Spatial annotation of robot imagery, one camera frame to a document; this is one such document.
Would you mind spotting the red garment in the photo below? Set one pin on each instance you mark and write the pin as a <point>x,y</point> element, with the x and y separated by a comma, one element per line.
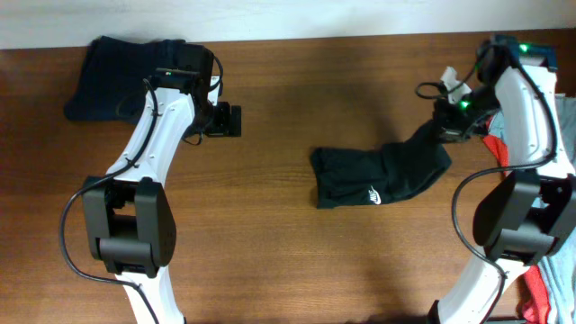
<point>537,307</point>

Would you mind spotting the folded navy blue garment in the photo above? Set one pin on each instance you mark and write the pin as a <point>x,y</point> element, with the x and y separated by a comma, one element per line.
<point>110,87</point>

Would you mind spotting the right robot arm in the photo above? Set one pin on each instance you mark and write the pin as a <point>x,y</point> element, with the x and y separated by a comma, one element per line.
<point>531,213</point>

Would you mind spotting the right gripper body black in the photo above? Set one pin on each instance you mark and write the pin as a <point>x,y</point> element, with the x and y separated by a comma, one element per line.
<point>461,121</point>

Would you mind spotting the black t-shirt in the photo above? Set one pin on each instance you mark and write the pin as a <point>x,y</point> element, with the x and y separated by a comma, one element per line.
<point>394,173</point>

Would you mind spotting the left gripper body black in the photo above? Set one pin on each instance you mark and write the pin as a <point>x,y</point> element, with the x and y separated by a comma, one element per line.
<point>218,121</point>

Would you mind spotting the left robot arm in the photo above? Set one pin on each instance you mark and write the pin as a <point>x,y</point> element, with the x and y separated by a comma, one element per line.
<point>128,220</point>

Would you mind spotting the light blue garment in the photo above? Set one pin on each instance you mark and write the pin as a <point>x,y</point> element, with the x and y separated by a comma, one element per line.
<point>558,271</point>

